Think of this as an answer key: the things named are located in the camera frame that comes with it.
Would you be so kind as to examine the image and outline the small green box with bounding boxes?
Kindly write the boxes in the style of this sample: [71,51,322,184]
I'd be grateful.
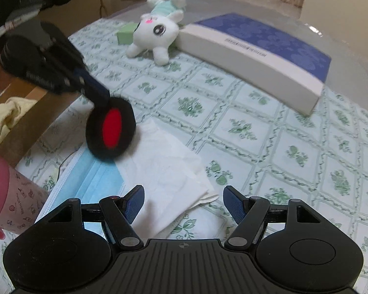
[117,23,138,46]

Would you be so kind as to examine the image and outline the black and red earmuff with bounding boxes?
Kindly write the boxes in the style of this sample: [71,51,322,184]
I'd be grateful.
[86,96,137,161]

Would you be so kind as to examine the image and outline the white bunny plush toy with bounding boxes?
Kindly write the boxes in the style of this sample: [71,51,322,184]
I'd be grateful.
[126,0,186,65]

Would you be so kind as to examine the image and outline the pink lidded cup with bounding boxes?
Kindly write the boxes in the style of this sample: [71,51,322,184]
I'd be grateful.
[0,145,50,239]

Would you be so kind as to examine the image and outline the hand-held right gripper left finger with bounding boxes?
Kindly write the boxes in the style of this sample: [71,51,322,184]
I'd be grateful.
[41,184,146,248]

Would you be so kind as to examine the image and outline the yellow towel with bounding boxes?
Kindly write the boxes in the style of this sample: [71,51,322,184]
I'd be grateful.
[0,96,37,147]

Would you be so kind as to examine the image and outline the blue and white flat box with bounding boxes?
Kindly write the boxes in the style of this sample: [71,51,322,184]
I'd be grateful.
[175,13,332,116]

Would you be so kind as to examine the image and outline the brown cardboard box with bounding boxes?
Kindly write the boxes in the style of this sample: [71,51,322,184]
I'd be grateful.
[0,78,82,167]

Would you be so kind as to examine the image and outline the blue face mask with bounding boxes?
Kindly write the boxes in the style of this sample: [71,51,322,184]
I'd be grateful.
[35,147,125,224]

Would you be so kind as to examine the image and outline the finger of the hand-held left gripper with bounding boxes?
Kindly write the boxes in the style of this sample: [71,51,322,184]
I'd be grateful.
[40,21,112,101]
[61,69,96,108]

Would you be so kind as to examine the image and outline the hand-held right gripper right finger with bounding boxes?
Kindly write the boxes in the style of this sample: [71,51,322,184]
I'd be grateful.
[223,185,326,248]

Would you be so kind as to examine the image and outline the white tissue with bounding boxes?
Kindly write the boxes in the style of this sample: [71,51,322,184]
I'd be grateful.
[117,119,218,239]

